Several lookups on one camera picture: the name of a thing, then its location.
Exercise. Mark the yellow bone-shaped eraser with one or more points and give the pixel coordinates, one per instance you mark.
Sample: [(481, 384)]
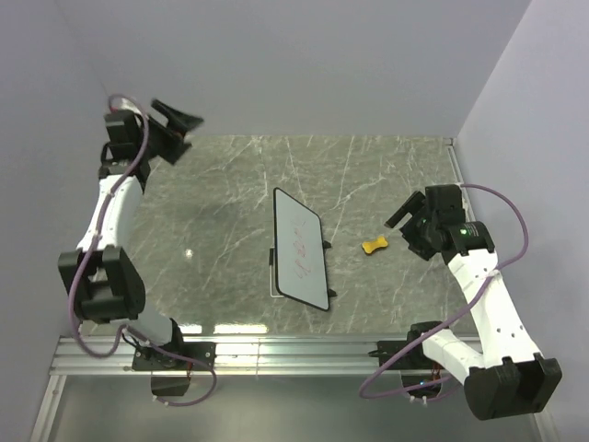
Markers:
[(370, 247)]

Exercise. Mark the aluminium right side rail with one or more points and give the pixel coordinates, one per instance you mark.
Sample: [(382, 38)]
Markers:
[(451, 150)]

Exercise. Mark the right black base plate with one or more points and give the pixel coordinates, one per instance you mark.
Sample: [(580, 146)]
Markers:
[(415, 369)]

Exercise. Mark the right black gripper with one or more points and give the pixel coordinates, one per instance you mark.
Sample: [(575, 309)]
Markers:
[(420, 246)]

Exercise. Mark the wire whiteboard stand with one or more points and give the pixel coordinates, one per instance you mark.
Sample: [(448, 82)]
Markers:
[(273, 278)]

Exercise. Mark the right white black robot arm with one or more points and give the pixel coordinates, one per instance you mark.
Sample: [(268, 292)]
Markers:
[(509, 376)]

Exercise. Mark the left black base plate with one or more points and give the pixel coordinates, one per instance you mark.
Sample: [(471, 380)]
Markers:
[(171, 376)]

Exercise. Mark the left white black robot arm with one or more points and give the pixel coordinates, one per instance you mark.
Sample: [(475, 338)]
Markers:
[(102, 284)]

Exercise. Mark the small framed whiteboard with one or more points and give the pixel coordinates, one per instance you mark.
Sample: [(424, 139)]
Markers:
[(298, 237)]

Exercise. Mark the aluminium left side rail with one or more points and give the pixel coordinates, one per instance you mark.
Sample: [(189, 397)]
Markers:
[(48, 409)]

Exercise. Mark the aluminium rail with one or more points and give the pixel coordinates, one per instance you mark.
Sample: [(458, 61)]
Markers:
[(451, 150), (242, 354), (48, 409)]

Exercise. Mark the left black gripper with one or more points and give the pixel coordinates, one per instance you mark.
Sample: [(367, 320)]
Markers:
[(174, 138)]

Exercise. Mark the aluminium front rail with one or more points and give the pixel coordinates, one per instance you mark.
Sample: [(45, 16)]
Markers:
[(242, 354)]

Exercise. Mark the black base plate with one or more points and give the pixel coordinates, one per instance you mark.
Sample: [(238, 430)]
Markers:
[(171, 376), (415, 369)]

